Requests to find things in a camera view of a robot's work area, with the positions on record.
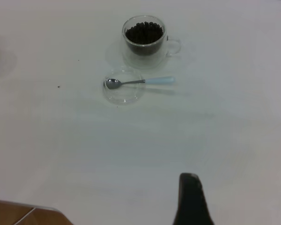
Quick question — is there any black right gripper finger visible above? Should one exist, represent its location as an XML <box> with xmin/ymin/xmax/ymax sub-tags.
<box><xmin>173</xmin><ymin>172</ymin><xmax>216</xmax><ymax>225</ymax></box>

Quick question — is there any metal spoon light blue handle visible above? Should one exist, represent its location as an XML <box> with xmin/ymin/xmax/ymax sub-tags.
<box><xmin>104</xmin><ymin>76</ymin><xmax>176</xmax><ymax>90</ymax></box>

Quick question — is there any clear saucer under glass cup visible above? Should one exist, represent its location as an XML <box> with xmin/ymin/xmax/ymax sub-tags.
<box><xmin>121</xmin><ymin>15</ymin><xmax>182</xmax><ymax>70</ymax></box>

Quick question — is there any dark coffee beans pile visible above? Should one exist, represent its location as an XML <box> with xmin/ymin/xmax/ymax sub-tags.
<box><xmin>125</xmin><ymin>21</ymin><xmax>165</xmax><ymax>56</ymax></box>

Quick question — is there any clear round glass dish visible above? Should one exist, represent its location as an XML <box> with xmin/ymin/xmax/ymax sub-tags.
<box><xmin>102</xmin><ymin>66</ymin><xmax>147</xmax><ymax>107</ymax></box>

